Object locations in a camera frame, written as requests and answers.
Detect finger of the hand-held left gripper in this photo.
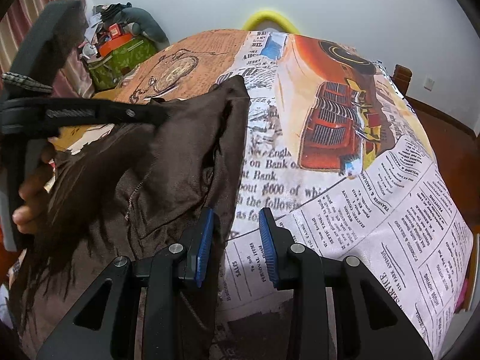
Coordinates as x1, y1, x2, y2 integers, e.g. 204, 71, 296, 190
22, 98, 170, 138

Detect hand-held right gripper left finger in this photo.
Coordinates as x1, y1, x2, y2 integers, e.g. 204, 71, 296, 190
35, 207, 226, 360

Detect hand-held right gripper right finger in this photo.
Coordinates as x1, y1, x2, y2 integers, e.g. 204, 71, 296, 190
258, 207, 434, 360

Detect brown garment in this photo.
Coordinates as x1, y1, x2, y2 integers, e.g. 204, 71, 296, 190
7, 75, 251, 360

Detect person's left hand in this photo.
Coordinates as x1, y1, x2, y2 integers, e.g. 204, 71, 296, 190
12, 145, 57, 234

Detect striped pink curtain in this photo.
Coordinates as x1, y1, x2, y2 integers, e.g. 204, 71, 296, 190
0, 0, 94, 98

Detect green patterned storage box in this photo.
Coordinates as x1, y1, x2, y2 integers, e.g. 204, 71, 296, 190
87, 37, 158, 91

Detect orange box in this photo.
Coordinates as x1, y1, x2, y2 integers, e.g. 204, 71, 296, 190
98, 32, 136, 56

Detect newspaper print blanket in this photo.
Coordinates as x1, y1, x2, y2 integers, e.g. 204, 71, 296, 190
7, 29, 474, 360

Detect wooden bed frame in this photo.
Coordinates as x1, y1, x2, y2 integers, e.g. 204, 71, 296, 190
393, 64, 480, 181

